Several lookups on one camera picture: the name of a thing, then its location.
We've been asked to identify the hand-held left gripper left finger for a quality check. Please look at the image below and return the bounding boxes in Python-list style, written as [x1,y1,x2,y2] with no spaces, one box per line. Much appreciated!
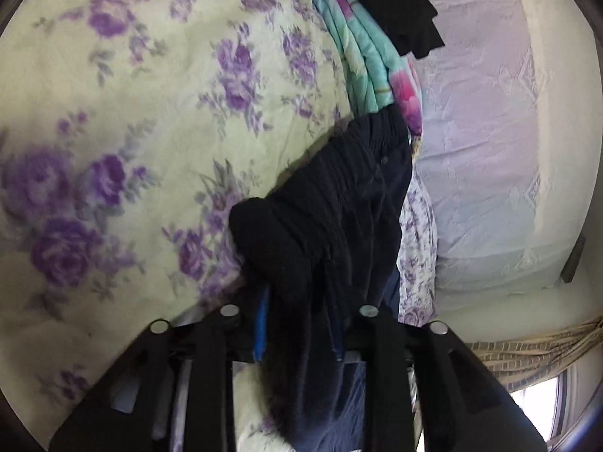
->
[49,286,271,452]

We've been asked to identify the teal floral folded quilt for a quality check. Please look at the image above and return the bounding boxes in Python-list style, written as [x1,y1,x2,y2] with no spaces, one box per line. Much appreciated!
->
[297,0,425,138]

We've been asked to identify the black folded garment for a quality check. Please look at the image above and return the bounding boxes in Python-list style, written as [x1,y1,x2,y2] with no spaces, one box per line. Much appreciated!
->
[326,0,446,60]

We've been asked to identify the beige brick-pattern curtain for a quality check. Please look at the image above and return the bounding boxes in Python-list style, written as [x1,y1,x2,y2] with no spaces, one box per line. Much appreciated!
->
[466,318,603,392]

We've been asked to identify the window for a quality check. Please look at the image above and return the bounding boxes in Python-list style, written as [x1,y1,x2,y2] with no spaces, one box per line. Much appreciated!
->
[511,362,603,452]

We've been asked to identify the purple floral bed sheet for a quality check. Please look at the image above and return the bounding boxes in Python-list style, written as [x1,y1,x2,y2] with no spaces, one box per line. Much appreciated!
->
[0,0,440,452]

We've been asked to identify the white lace pillow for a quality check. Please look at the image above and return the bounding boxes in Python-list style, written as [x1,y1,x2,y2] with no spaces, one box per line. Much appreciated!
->
[400,0,568,295]

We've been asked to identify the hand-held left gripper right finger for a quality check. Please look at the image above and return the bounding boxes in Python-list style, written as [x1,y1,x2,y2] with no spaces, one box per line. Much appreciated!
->
[327,304,549,452]

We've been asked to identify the dark navy pants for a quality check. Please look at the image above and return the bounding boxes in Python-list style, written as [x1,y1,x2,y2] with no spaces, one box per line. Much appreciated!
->
[228,106,416,452]

